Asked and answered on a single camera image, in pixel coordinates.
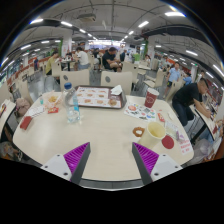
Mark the group of ceiling strip lights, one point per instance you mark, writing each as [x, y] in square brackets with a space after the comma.
[175, 14]

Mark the small clear sanitizer bottle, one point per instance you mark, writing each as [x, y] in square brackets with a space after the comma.
[41, 100]

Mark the person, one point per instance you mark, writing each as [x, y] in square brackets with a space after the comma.
[82, 58]
[108, 60]
[186, 98]
[50, 64]
[173, 75]

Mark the printed paper tray liner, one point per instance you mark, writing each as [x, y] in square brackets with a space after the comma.
[93, 96]

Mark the fried food piece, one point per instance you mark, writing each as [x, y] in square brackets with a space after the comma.
[112, 102]

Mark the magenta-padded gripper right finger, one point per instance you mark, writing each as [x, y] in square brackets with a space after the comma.
[148, 158]

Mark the colourful sticker leaflet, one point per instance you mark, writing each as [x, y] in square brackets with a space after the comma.
[140, 112]

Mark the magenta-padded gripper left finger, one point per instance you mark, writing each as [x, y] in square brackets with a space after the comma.
[76, 156]

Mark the pink bag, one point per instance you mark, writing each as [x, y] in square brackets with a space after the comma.
[22, 106]

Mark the red sauce packet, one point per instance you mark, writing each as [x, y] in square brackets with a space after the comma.
[53, 110]

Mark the clear plastic bag with fries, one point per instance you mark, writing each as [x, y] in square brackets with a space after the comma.
[52, 99]

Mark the small red packet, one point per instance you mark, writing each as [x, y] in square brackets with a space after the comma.
[161, 117]

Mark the flat round red coaster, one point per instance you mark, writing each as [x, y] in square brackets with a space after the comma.
[168, 142]

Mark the neighbouring beige dining table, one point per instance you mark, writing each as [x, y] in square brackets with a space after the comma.
[205, 121]

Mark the ceiling air conditioner unit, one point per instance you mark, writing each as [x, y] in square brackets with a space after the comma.
[86, 17]

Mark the white printed card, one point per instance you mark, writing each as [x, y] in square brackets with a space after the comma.
[35, 111]

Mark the white paper napkin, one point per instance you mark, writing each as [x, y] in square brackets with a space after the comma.
[116, 90]

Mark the red wallet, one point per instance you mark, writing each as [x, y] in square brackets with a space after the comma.
[25, 122]

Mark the clear plastic packet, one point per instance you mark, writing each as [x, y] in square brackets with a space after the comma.
[171, 129]

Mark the group of beige chairs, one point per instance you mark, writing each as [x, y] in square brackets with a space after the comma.
[156, 80]

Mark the red paper cup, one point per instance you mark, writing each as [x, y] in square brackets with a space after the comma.
[151, 98]

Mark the white notice with red text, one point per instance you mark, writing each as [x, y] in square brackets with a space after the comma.
[185, 146]

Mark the clear blue-capped water bottle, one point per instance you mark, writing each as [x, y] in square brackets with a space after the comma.
[71, 103]

